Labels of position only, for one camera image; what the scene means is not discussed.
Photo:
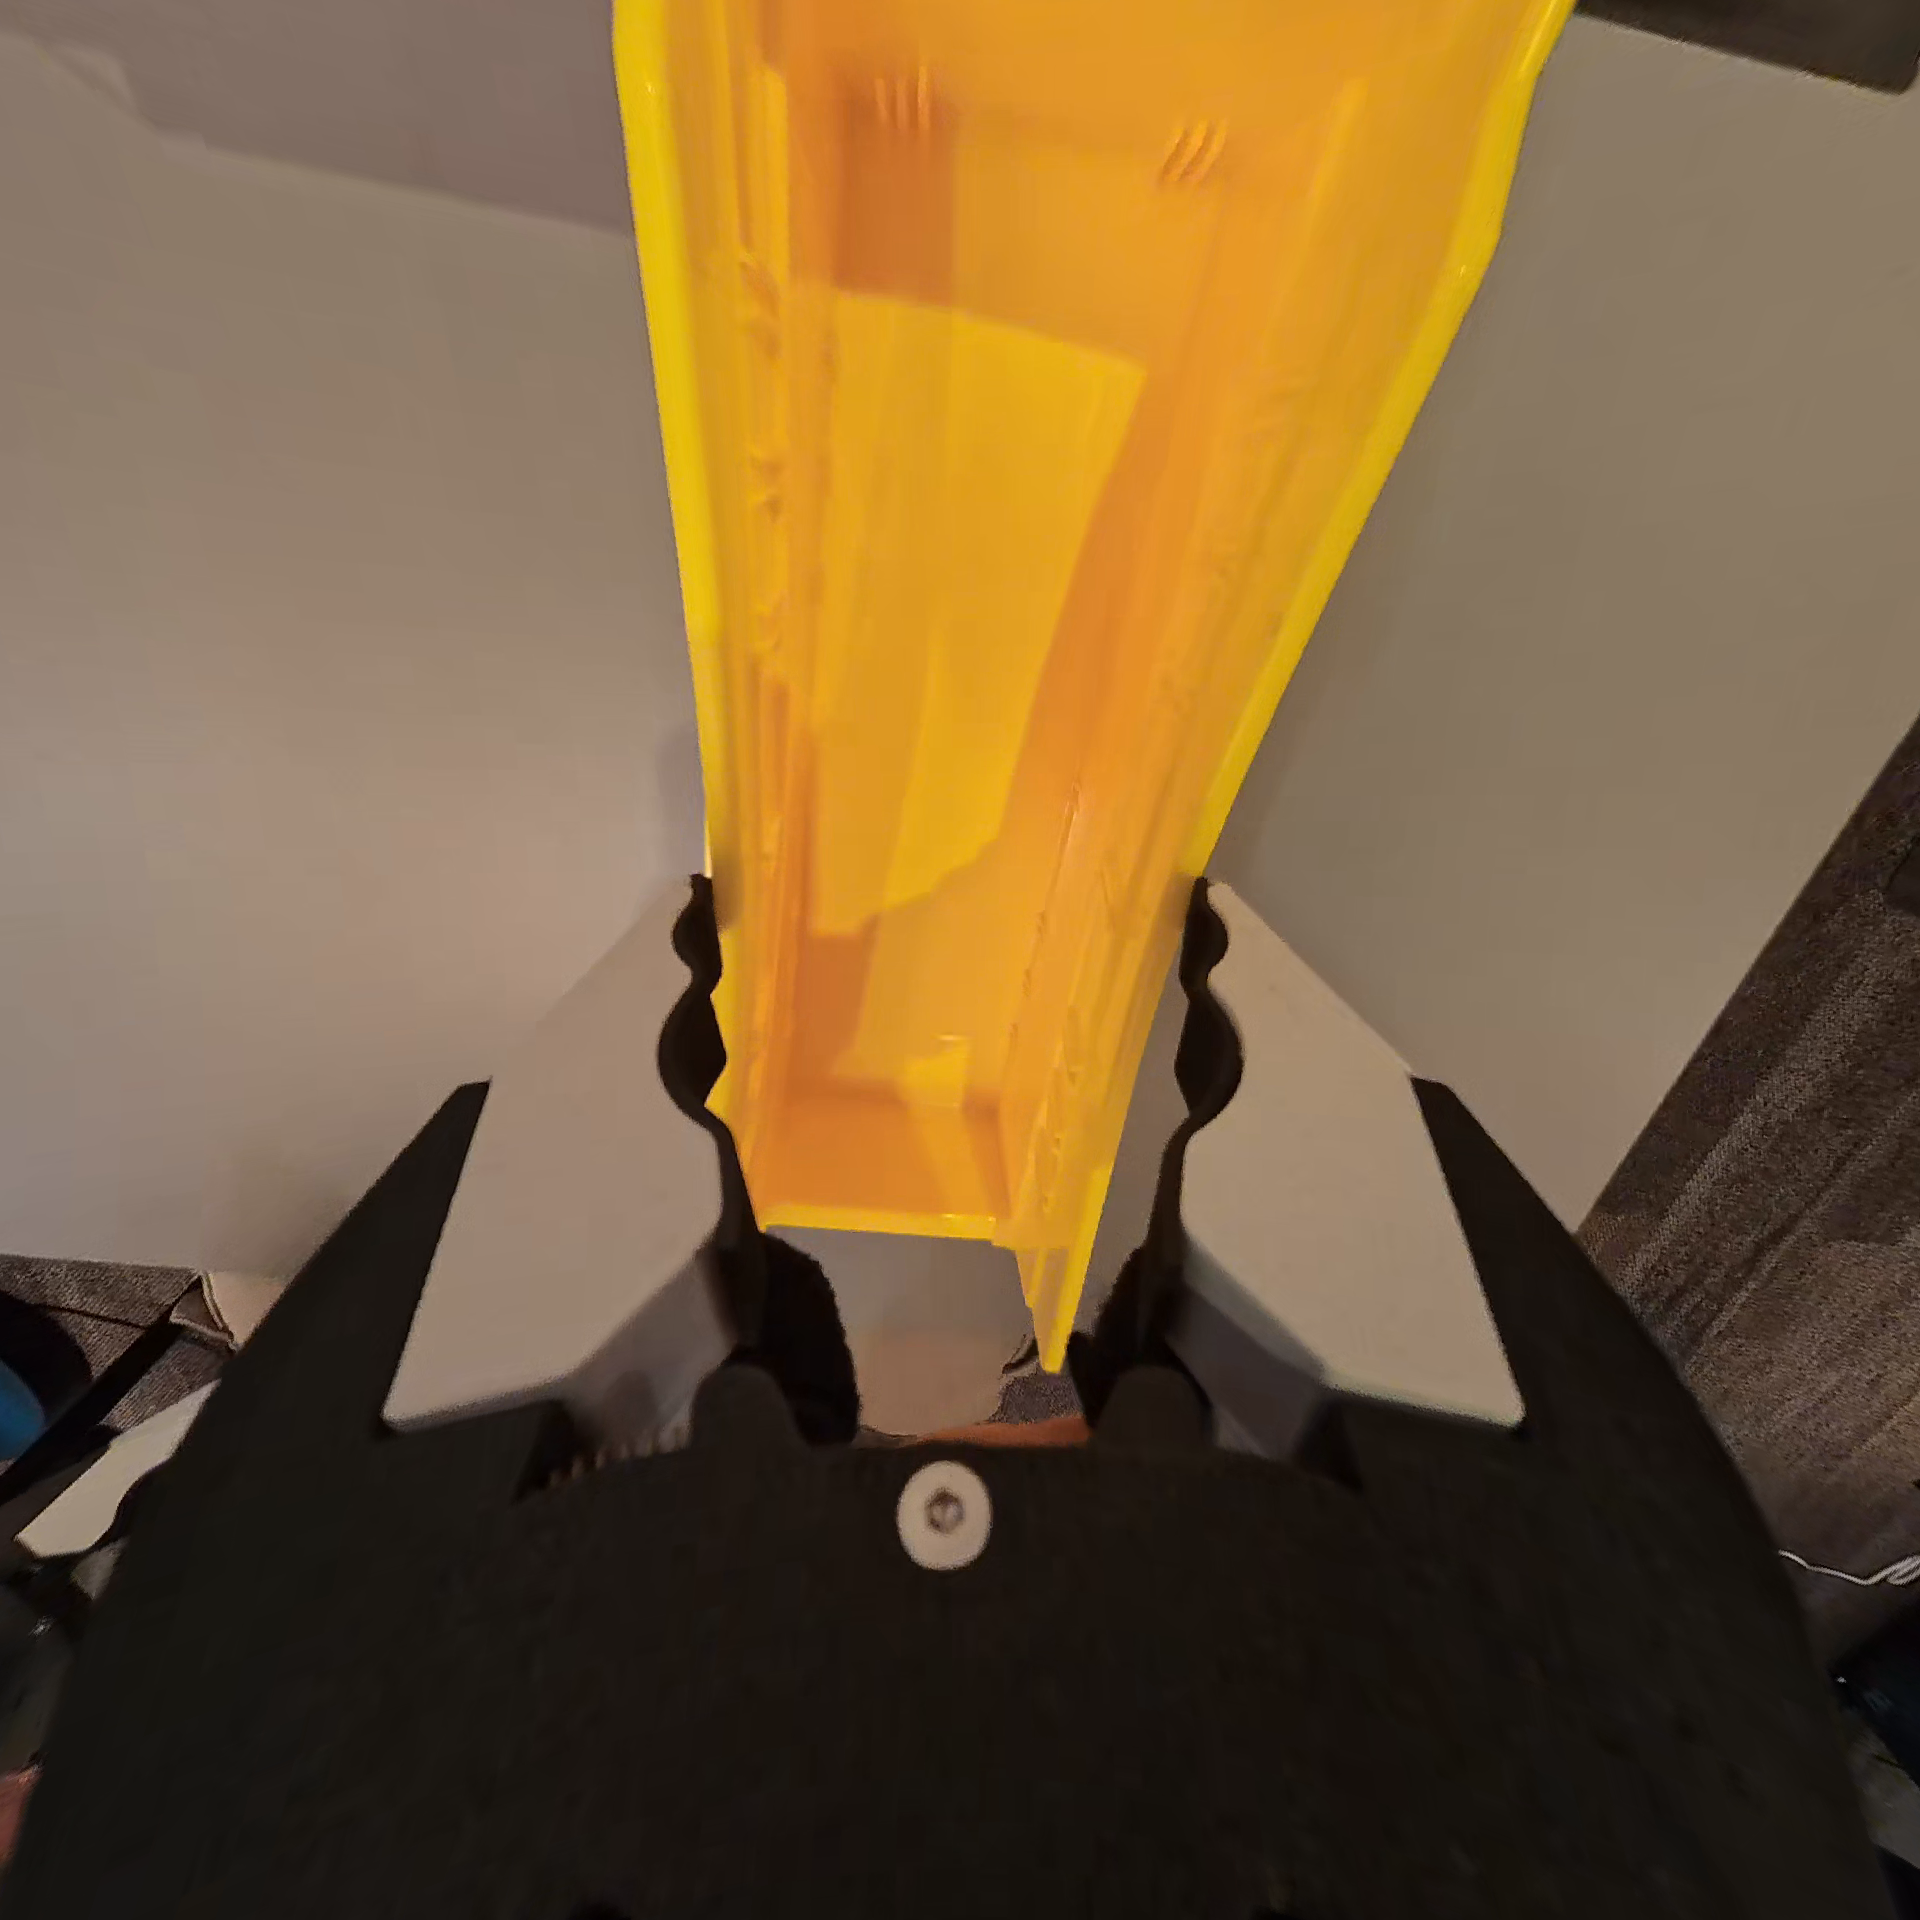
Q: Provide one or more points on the grey desk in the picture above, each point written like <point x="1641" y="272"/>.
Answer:
<point x="299" y="600"/>

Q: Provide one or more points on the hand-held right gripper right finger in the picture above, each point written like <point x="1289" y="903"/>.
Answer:
<point x="1320" y="1231"/>

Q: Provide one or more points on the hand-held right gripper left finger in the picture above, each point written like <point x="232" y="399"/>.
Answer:
<point x="570" y="1231"/>

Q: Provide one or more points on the person's blue black shoe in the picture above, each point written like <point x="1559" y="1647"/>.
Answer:
<point x="19" y="1417"/>

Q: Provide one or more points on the yellow plastic storage bin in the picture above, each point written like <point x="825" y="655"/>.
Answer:
<point x="975" y="600"/>

